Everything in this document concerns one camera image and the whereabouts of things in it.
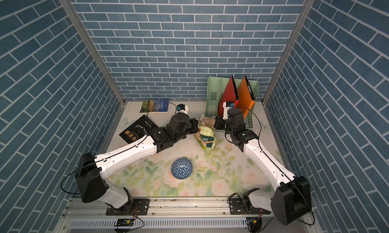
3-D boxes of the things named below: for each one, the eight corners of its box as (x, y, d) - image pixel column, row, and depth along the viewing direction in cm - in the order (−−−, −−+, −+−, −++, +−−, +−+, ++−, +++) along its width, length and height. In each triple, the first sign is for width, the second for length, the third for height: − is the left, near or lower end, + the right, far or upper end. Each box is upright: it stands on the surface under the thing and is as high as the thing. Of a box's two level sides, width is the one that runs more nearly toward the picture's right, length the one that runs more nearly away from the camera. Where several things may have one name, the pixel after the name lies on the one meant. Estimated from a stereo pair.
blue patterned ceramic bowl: (171, 179, 83) (169, 177, 80) (173, 160, 90) (172, 157, 87) (192, 179, 84) (191, 177, 80) (193, 160, 91) (192, 157, 87)
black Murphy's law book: (121, 137, 101) (118, 133, 97) (146, 118, 111) (144, 114, 108) (133, 148, 96) (130, 144, 92) (157, 127, 106) (156, 124, 103)
